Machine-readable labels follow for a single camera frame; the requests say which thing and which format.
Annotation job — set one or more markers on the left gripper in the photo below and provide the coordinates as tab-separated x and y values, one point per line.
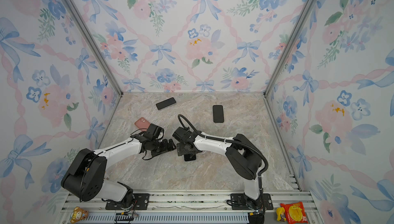
166	147

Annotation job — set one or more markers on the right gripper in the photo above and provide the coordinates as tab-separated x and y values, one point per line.
180	150

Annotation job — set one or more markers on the black phone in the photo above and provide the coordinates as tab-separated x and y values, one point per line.
190	157
218	113
166	103

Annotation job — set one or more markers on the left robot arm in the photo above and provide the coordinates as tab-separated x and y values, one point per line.
86	179

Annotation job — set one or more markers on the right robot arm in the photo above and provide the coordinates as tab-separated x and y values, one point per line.
246	159

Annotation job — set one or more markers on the pink phone case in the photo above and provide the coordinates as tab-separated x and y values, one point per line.
142	124

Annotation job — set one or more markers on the monkey plush toy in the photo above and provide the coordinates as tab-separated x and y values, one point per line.
78	215

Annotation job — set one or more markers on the yellow toy figure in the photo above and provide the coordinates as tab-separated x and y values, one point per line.
281	216

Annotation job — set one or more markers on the red snack packet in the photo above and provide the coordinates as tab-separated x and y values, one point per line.
294	213

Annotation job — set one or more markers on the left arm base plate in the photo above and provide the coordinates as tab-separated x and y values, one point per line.
135	201

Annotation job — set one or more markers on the aluminium rail frame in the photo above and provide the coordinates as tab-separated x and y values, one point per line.
164	207

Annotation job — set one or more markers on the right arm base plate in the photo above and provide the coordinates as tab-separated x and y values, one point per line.
242	202

